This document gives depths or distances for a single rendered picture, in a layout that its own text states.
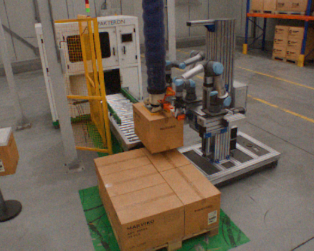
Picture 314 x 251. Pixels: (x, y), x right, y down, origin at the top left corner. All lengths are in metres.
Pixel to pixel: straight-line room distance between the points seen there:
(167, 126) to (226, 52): 1.10
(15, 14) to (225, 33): 9.39
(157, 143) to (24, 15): 9.36
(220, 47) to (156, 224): 2.03
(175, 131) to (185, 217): 0.98
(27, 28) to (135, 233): 10.06
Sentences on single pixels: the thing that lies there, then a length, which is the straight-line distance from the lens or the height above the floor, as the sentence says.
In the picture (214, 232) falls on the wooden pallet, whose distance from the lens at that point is 3.17.
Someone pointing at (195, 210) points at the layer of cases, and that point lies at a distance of 2.81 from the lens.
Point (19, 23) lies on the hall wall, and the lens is 11.80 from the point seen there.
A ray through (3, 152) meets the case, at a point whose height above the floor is 0.91.
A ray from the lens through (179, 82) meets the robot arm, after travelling 2.67.
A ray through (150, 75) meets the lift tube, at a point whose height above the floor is 1.50.
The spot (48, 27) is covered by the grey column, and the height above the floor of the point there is 2.05.
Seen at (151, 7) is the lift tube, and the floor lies 2.20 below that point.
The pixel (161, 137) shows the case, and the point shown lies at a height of 0.86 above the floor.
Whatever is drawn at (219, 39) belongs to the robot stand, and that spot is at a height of 1.83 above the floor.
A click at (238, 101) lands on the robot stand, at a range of 3.70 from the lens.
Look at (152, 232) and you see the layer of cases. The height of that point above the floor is 0.33.
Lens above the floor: 2.29
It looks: 24 degrees down
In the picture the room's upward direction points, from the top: 3 degrees counter-clockwise
